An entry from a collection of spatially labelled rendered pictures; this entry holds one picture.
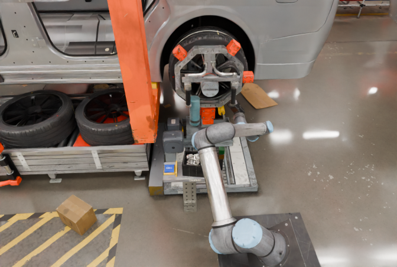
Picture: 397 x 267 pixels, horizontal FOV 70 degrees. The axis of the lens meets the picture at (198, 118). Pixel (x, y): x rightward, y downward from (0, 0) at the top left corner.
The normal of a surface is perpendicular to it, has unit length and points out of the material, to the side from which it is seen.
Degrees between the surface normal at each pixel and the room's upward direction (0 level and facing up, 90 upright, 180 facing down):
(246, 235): 38
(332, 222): 0
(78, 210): 0
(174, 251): 0
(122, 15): 90
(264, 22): 90
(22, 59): 92
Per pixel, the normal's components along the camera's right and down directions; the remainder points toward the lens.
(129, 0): 0.04, 0.62
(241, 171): 0.00, -0.78
